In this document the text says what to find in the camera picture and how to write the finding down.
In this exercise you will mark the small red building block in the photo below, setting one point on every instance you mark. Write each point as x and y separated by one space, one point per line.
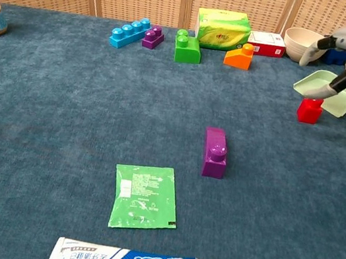
308 113

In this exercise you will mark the purple curved building block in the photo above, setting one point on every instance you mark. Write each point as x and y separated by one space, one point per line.
214 163

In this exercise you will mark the blue compartment tray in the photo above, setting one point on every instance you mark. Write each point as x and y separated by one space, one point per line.
338 58

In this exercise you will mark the light green dustpan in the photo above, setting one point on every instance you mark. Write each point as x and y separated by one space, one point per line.
345 103

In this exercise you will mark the beige bowl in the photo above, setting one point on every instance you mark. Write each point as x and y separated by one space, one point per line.
295 43

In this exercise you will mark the red and white box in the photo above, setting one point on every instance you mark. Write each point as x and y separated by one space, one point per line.
265 43

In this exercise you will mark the orange sloped building block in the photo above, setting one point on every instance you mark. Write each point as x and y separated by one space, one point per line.
237 58

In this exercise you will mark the green tissue pack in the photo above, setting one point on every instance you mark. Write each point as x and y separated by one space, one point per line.
221 27

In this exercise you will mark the green two-stud building block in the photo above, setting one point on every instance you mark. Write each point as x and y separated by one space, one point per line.
186 51

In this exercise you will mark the small purple two-stud block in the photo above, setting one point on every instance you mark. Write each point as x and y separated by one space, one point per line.
151 41

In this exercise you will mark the blue four-stud building block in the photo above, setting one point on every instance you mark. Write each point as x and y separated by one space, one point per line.
126 35

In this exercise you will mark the green sachet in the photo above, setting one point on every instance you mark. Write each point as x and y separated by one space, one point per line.
144 198

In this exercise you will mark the teal carpet table mat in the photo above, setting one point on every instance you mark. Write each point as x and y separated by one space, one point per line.
64 100

